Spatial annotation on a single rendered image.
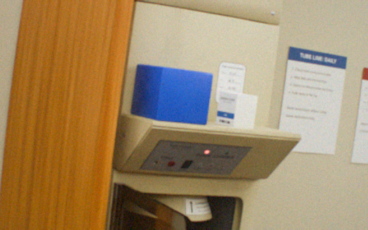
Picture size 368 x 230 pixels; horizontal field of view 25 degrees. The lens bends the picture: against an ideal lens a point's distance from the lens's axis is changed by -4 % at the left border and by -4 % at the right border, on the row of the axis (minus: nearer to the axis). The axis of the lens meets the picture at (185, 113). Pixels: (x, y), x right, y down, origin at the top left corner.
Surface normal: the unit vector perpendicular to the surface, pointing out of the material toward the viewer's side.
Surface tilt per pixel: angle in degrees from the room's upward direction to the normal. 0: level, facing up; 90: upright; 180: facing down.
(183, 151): 135
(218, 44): 90
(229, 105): 90
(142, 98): 90
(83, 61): 90
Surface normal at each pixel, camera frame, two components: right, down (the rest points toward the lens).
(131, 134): -0.85, -0.09
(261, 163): 0.26, 0.78
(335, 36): 0.50, 0.11
